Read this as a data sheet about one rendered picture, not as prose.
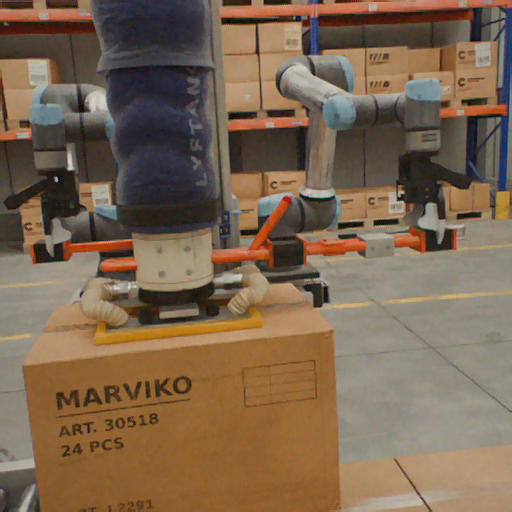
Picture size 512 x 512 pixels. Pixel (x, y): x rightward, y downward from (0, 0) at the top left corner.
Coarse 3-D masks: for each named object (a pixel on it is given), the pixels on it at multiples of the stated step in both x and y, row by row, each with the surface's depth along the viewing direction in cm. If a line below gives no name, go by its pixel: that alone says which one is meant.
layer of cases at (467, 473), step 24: (408, 456) 176; (432, 456) 175; (456, 456) 175; (480, 456) 174; (504, 456) 174; (360, 480) 165; (384, 480) 165; (408, 480) 165; (432, 480) 164; (456, 480) 163; (480, 480) 163; (504, 480) 163; (360, 504) 155; (384, 504) 155; (408, 504) 154; (432, 504) 154; (456, 504) 154; (480, 504) 153; (504, 504) 153
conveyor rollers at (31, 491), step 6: (30, 486) 170; (36, 486) 171; (0, 492) 169; (6, 492) 171; (24, 492) 169; (30, 492) 168; (36, 492) 169; (0, 498) 167; (6, 498) 170; (24, 498) 165; (30, 498) 165; (36, 498) 167; (0, 504) 165; (18, 504) 165; (24, 504) 162; (30, 504) 163; (36, 504) 165; (0, 510) 164; (18, 510) 160; (24, 510) 160; (30, 510) 161; (36, 510) 164
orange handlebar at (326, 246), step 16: (112, 240) 159; (128, 240) 159; (320, 240) 141; (336, 240) 140; (352, 240) 143; (400, 240) 140; (416, 240) 141; (224, 256) 134; (240, 256) 135; (256, 256) 135
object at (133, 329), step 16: (208, 304) 129; (128, 320) 129; (144, 320) 126; (160, 320) 128; (176, 320) 127; (192, 320) 127; (208, 320) 126; (224, 320) 127; (240, 320) 126; (256, 320) 126; (96, 336) 122; (112, 336) 122; (128, 336) 123; (144, 336) 123; (160, 336) 124; (176, 336) 124
